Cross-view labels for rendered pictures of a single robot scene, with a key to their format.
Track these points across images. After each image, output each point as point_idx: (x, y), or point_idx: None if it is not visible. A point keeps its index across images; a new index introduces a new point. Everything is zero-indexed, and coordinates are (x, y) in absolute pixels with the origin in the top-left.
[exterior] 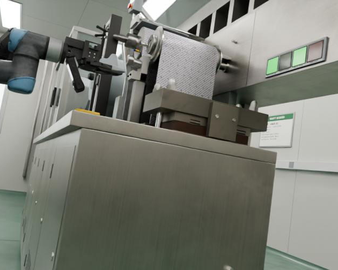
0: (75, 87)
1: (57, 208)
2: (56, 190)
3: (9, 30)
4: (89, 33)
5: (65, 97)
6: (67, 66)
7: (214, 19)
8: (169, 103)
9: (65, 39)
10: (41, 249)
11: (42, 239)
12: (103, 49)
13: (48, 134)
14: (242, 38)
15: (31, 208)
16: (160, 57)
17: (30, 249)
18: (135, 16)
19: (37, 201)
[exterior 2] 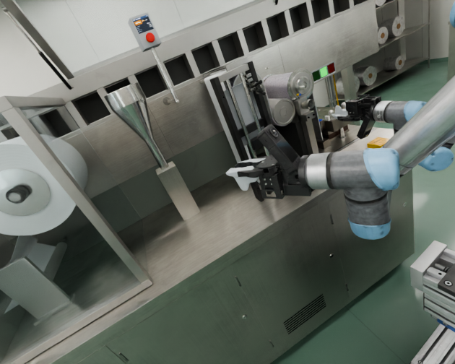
0: (368, 133)
1: (392, 193)
2: None
3: (279, 134)
4: (27, 104)
5: None
6: (372, 120)
7: (219, 48)
8: None
9: (380, 99)
10: (360, 245)
11: (358, 241)
12: (239, 109)
13: (289, 219)
14: (273, 65)
15: (199, 361)
16: (313, 92)
17: (292, 313)
18: (241, 59)
19: (256, 305)
